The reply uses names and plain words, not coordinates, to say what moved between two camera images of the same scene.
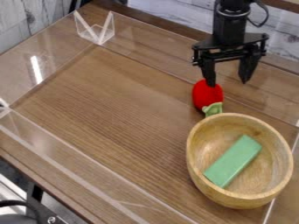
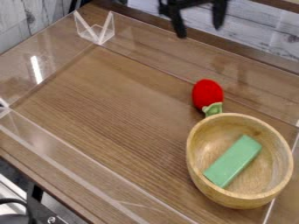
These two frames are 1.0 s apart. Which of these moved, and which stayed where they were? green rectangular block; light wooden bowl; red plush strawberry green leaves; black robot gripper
Moved: black robot gripper
Stayed: red plush strawberry green leaves; light wooden bowl; green rectangular block
